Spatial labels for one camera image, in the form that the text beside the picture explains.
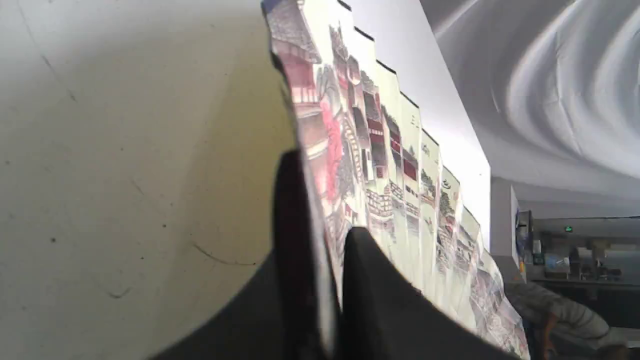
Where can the cluttered background shelf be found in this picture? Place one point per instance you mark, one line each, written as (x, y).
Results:
(587, 250)

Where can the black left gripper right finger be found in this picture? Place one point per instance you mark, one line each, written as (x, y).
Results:
(385, 318)

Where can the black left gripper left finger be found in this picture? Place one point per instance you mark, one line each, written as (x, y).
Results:
(278, 314)

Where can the painted paper folding fan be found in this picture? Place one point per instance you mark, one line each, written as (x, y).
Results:
(371, 167)

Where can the person in grey shirt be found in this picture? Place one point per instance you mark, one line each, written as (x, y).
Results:
(564, 329)

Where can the white backdrop curtain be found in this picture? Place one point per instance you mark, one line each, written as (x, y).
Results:
(552, 91)

